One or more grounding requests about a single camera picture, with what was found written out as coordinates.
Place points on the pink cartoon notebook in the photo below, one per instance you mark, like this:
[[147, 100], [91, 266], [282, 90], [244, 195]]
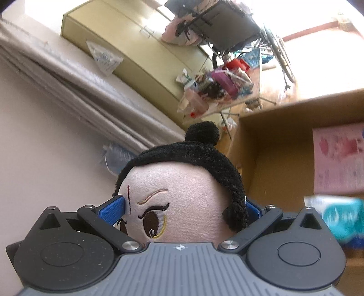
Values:
[[338, 159]]

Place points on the plush doll with black hair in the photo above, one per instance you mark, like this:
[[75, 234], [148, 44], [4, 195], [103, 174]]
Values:
[[184, 199]]

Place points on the teal tissue packet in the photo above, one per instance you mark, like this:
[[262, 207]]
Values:
[[338, 219]]

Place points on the pink garment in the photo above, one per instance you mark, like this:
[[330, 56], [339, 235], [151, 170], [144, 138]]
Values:
[[176, 31]]

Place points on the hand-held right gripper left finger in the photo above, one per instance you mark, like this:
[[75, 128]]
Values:
[[113, 211]]

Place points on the brown cardboard box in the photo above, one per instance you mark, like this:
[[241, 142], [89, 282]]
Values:
[[278, 159]]

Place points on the pink plastic bottle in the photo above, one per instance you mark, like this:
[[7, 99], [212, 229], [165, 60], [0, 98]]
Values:
[[196, 101]]

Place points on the cluttered folding side table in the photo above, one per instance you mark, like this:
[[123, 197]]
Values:
[[227, 94]]

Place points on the wheelchair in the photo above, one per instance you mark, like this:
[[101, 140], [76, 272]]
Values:
[[227, 28]]

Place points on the clear plastic bag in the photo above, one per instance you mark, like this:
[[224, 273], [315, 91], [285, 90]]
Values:
[[104, 58]]

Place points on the blue plastic bag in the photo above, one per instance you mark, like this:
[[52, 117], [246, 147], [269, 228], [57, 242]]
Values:
[[115, 159]]

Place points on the grey curtain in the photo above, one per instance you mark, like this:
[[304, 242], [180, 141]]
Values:
[[71, 85]]

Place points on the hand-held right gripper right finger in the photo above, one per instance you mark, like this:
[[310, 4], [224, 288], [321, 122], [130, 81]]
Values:
[[254, 209]]

